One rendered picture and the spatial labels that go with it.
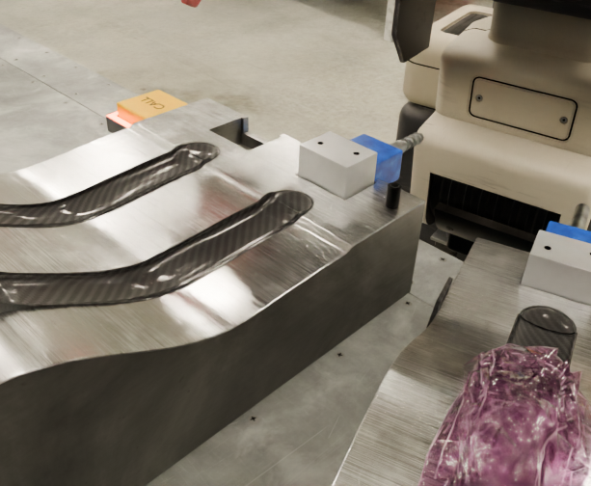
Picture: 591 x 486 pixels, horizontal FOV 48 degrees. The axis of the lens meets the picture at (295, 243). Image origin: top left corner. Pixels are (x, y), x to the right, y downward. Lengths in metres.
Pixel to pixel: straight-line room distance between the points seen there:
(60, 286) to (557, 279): 0.33
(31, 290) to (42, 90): 0.58
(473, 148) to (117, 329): 0.55
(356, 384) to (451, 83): 0.46
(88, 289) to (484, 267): 0.28
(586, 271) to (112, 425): 0.32
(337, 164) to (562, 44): 0.39
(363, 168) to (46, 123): 0.46
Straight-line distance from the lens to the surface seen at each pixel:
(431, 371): 0.37
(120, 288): 0.44
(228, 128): 0.63
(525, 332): 0.48
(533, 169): 0.81
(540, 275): 0.51
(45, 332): 0.36
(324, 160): 0.51
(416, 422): 0.35
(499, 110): 0.84
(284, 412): 0.47
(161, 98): 0.81
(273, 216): 0.50
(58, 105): 0.91
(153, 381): 0.38
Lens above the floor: 1.16
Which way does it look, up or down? 35 degrees down
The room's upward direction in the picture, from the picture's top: 2 degrees clockwise
